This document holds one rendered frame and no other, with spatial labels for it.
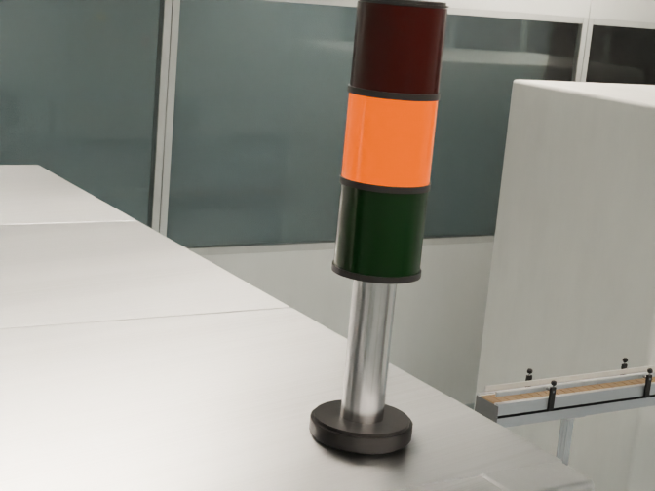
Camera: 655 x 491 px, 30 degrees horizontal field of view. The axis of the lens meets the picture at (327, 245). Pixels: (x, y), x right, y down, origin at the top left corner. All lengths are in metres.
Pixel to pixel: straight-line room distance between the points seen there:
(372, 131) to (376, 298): 0.10
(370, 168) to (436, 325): 5.96
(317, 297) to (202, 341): 5.27
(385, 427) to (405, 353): 5.84
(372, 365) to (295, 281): 5.36
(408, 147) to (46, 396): 0.27
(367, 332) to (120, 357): 0.21
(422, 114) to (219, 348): 0.27
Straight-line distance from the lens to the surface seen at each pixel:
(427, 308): 6.54
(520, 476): 0.69
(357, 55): 0.66
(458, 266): 6.59
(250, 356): 0.84
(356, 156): 0.66
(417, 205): 0.67
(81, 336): 0.87
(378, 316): 0.68
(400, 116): 0.65
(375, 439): 0.69
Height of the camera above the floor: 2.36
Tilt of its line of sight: 13 degrees down
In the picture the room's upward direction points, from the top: 5 degrees clockwise
